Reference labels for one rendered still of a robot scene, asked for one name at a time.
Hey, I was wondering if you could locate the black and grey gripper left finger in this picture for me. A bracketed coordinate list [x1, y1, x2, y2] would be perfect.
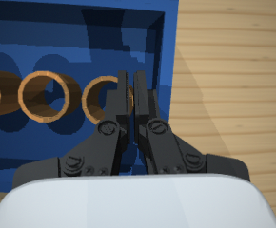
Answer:
[11, 70, 130, 190]

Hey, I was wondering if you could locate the blue crate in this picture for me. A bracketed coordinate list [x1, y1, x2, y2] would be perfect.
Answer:
[0, 0, 179, 193]

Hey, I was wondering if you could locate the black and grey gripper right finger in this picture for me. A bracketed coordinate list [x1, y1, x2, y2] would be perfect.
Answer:
[133, 70, 250, 182]

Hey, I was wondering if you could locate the bronze bushing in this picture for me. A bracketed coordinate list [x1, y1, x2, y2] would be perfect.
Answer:
[82, 76, 133, 124]
[18, 71, 82, 123]
[0, 71, 22, 115]

